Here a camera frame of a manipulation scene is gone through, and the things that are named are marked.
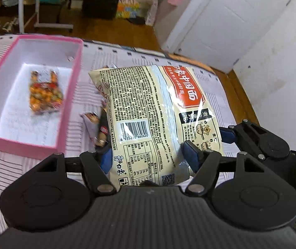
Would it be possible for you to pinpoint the beige instant noodle packet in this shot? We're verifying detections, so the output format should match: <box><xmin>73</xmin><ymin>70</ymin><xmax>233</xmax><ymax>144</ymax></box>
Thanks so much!
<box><xmin>89</xmin><ymin>65</ymin><xmax>223</xmax><ymax>188</ymax></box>

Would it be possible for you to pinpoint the mixed nut snack bag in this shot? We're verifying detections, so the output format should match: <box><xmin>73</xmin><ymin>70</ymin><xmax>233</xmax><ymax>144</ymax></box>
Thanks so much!
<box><xmin>29</xmin><ymin>70</ymin><xmax>63</xmax><ymax>114</ymax></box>

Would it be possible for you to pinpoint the black soda cracker packet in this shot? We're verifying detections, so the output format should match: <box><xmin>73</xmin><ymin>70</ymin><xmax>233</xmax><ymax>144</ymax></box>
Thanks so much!
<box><xmin>95</xmin><ymin>101</ymin><xmax>111</xmax><ymax>155</ymax></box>

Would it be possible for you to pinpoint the silver snack bar packet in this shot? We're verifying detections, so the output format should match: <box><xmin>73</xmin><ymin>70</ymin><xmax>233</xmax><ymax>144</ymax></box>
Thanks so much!
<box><xmin>80</xmin><ymin>112</ymin><xmax>100</xmax><ymax>145</ymax></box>

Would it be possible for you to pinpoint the patterned white bed sheet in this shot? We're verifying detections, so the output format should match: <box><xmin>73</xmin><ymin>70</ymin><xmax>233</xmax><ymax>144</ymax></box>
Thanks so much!
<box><xmin>0</xmin><ymin>34</ymin><xmax>237</xmax><ymax>234</ymax></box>

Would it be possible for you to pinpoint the pink storage box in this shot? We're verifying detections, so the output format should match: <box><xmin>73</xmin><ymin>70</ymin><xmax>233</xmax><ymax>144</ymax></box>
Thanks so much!
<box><xmin>0</xmin><ymin>34</ymin><xmax>83</xmax><ymax>160</ymax></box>

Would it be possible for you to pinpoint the white door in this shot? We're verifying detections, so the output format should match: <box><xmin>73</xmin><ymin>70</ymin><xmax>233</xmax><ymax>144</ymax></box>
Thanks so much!
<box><xmin>155</xmin><ymin>0</ymin><xmax>291</xmax><ymax>73</ymax></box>

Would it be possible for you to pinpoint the white paper bag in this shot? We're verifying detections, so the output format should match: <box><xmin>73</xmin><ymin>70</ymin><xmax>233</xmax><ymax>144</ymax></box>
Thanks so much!
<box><xmin>145</xmin><ymin>0</ymin><xmax>158</xmax><ymax>26</ymax></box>

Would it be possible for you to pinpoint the colourful gift bag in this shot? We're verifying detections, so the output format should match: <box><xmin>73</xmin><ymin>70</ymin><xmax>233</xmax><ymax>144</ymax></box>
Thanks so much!
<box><xmin>115</xmin><ymin>0</ymin><xmax>140</xmax><ymax>19</ymax></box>

